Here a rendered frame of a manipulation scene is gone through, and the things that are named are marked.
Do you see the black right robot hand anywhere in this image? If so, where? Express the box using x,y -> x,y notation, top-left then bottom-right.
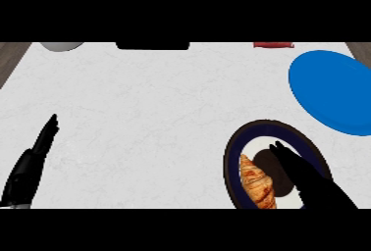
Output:
268,140 -> 360,210

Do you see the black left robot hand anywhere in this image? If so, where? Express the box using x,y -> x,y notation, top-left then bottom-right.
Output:
0,113 -> 61,208

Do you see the golden brown croissant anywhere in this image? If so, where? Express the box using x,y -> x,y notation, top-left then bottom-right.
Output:
240,153 -> 278,210

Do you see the dark rimmed white plate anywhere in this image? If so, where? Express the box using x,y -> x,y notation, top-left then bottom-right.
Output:
222,119 -> 335,210

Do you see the blue plate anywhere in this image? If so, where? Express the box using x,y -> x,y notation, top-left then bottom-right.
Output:
287,49 -> 371,137

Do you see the grey round bowl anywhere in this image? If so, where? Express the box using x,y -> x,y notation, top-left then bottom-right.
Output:
39,41 -> 86,53

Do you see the red flat object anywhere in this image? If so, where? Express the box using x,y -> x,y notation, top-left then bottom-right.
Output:
253,41 -> 296,49

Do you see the black rectangular appliance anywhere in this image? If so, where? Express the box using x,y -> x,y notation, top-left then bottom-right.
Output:
114,41 -> 191,51

